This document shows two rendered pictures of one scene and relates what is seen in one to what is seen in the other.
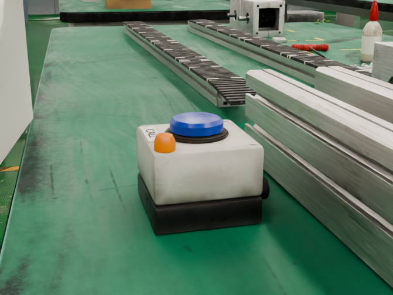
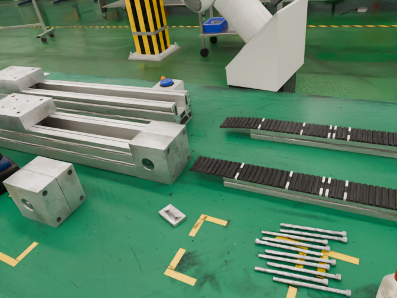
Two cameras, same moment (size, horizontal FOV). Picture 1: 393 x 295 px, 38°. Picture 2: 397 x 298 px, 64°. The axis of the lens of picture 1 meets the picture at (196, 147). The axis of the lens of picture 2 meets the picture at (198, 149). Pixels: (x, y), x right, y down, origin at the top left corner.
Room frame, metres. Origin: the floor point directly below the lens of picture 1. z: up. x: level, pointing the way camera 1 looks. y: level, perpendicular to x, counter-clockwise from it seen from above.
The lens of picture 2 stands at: (1.13, -0.64, 1.23)
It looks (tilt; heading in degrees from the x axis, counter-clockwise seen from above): 34 degrees down; 134
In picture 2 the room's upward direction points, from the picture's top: 9 degrees counter-clockwise
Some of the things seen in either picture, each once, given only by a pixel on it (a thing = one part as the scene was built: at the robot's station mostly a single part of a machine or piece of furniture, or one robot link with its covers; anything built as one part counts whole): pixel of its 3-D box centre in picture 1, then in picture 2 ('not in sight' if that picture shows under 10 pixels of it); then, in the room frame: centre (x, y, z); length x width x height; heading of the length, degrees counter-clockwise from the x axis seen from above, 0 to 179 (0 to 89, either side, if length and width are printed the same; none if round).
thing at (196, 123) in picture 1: (196, 129); (166, 83); (0.41, 0.00, 0.84); 0.04 x 0.04 x 0.02
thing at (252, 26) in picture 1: (257, 17); not in sight; (1.59, -0.17, 0.83); 0.11 x 0.10 x 0.10; 106
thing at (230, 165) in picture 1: (207, 169); (167, 93); (0.41, -0.01, 0.81); 0.10 x 0.08 x 0.06; 104
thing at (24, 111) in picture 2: not in sight; (20, 115); (0.22, -0.38, 0.87); 0.16 x 0.11 x 0.07; 14
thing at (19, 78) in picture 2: not in sight; (17, 81); (-0.07, -0.26, 0.87); 0.16 x 0.11 x 0.07; 14
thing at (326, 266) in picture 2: not in sight; (292, 261); (1.00, -0.34, 0.78); 0.11 x 0.01 x 0.01; 21
